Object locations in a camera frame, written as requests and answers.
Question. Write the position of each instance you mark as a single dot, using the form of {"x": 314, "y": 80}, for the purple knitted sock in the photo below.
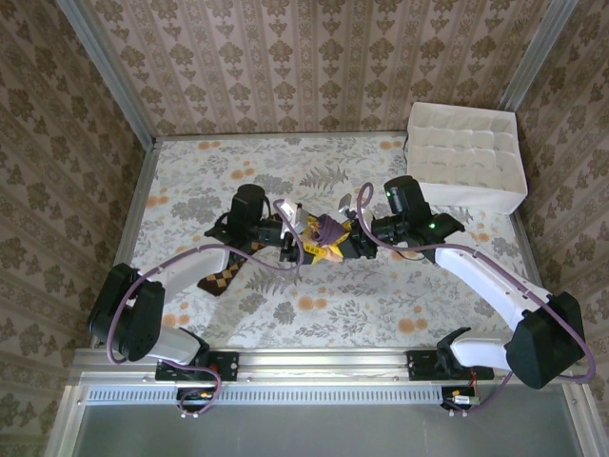
{"x": 327, "y": 226}

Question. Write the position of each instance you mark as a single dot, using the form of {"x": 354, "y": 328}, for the white divided organizer box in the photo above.
{"x": 466, "y": 200}

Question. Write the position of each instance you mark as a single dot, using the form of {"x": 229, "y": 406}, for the brown yellow argyle sock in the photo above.
{"x": 219, "y": 281}

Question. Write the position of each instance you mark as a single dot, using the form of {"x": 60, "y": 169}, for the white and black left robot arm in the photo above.
{"x": 200, "y": 269}

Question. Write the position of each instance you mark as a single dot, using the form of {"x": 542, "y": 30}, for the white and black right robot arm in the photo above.
{"x": 480, "y": 281}

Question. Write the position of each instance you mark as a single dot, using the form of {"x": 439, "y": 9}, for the floral table cloth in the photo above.
{"x": 285, "y": 166}

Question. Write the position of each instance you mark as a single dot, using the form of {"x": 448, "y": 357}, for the grey metal panel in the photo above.
{"x": 309, "y": 433}

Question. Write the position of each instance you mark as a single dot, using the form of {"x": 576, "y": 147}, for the small electronics board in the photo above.
{"x": 460, "y": 400}
{"x": 197, "y": 396}

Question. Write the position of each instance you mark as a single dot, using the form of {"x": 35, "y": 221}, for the aluminium table end rail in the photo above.
{"x": 285, "y": 136}

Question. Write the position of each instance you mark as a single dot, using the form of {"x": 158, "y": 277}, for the aluminium mounting rail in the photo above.
{"x": 309, "y": 364}

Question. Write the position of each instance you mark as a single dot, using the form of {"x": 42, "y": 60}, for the aluminium table side rail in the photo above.
{"x": 135, "y": 219}
{"x": 528, "y": 252}

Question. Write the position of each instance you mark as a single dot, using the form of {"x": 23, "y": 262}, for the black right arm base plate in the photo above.
{"x": 421, "y": 364}

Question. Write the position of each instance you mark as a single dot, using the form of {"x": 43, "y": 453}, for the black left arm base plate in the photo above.
{"x": 228, "y": 366}

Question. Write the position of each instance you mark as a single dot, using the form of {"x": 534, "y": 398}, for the aluminium frame post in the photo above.
{"x": 533, "y": 62}
{"x": 109, "y": 81}

